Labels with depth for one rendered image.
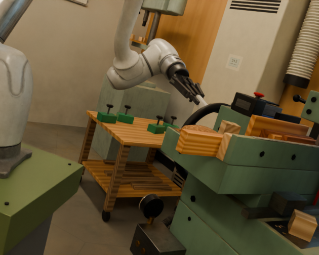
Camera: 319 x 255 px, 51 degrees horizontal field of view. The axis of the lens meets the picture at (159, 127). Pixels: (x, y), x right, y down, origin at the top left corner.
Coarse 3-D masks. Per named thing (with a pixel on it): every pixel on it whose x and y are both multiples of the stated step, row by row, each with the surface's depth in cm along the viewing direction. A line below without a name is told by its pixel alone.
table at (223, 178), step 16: (176, 128) 77; (176, 144) 73; (176, 160) 72; (192, 160) 68; (208, 160) 64; (208, 176) 64; (224, 176) 61; (240, 176) 63; (256, 176) 65; (272, 176) 68; (288, 176) 71; (304, 176) 74; (224, 192) 62; (240, 192) 65; (256, 192) 67; (272, 192) 70; (304, 192) 77
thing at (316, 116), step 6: (312, 90) 80; (312, 96) 79; (318, 96) 78; (306, 102) 81; (312, 102) 79; (318, 102) 78; (306, 108) 80; (312, 108) 79; (318, 108) 78; (306, 114) 80; (312, 114) 79; (318, 114) 78; (312, 120) 79; (318, 120) 77
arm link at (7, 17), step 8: (0, 0) 89; (8, 0) 89; (16, 0) 90; (24, 0) 92; (32, 0) 96; (0, 8) 89; (8, 8) 90; (16, 8) 91; (24, 8) 94; (0, 16) 89; (8, 16) 90; (16, 16) 92; (0, 24) 89; (8, 24) 91; (0, 32) 90; (8, 32) 93; (0, 40) 91
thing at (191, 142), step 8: (184, 136) 58; (192, 136) 58; (200, 136) 59; (208, 136) 60; (216, 136) 61; (184, 144) 58; (192, 144) 59; (200, 144) 60; (208, 144) 61; (216, 144) 62; (184, 152) 59; (192, 152) 60; (200, 152) 60; (208, 152) 62; (216, 152) 63
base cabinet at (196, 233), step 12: (180, 204) 86; (180, 216) 86; (192, 216) 82; (180, 228) 85; (192, 228) 81; (204, 228) 78; (180, 240) 84; (192, 240) 81; (204, 240) 78; (216, 240) 74; (192, 252) 80; (204, 252) 77; (216, 252) 74; (228, 252) 71
